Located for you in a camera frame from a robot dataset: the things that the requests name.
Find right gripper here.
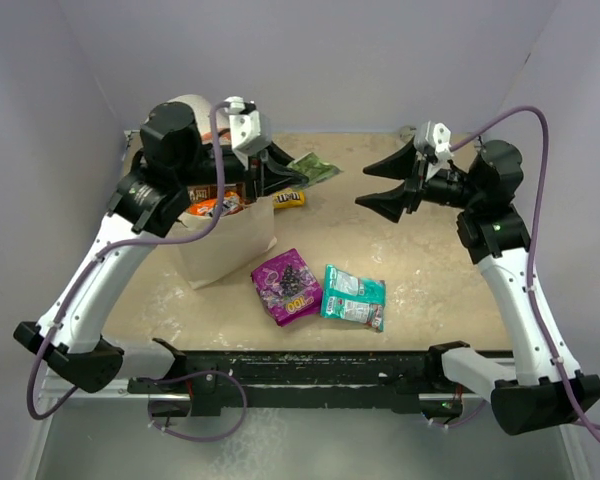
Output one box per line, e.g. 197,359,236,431
356,133,482,222

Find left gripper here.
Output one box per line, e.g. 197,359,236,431
174,137,308,202

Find yellow m&m's packet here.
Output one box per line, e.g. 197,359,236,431
272,189,306,209

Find small green himalaya sachet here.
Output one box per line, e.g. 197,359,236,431
288,152,342,188

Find orange fox's fruits candy bag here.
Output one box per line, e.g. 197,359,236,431
187,191,245,217

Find brown paper bag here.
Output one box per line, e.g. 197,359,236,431
166,197,277,290

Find brown chips bag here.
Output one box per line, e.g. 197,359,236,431
188,182,246,204

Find teal fox's mint bag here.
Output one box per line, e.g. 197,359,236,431
320,264,386,332

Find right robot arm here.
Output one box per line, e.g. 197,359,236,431
355,140,600,435

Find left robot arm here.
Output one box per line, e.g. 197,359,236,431
14,96,302,393

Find purple candy bag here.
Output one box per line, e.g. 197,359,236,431
251,249,323,327

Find tape roll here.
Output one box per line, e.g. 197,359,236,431
398,125,417,142

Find white orange cylinder container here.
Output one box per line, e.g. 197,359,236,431
172,94,231,145

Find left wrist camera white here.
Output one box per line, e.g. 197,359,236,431
225,96,272,157

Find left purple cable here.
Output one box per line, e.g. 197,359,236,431
26,101,250,443

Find purple cable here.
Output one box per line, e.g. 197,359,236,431
26,101,250,443
424,105,600,461

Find black aluminium base frame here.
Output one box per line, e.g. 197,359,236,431
37,130,579,421

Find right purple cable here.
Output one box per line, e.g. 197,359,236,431
424,105,600,461

